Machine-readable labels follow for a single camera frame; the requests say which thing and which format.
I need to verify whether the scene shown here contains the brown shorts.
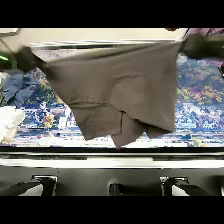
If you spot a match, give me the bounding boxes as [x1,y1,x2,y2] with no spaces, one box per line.
[41,40,183,149]

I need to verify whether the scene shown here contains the blue garment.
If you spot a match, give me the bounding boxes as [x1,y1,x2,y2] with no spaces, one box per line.
[1,71,38,108]

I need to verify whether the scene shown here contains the white garment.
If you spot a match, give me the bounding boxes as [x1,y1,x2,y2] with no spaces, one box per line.
[0,105,26,143]

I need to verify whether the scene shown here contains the silver frame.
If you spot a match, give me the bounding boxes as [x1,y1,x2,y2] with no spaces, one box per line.
[0,151,224,197]

